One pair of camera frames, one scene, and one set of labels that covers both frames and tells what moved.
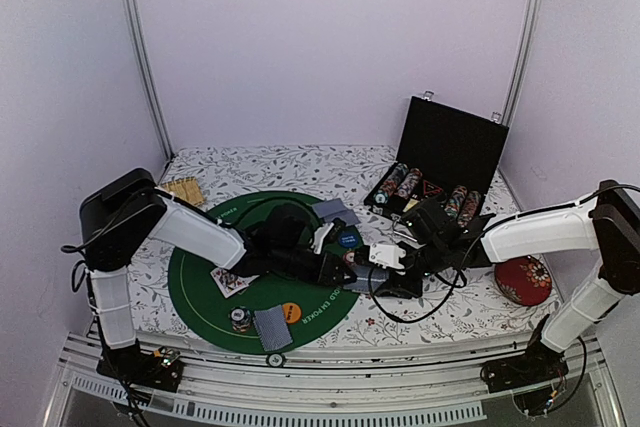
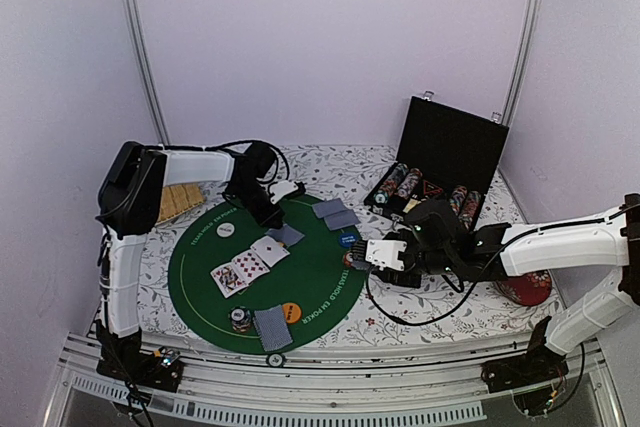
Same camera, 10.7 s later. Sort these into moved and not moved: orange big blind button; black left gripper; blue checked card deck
Moved: black left gripper; blue checked card deck
Not moved: orange big blind button
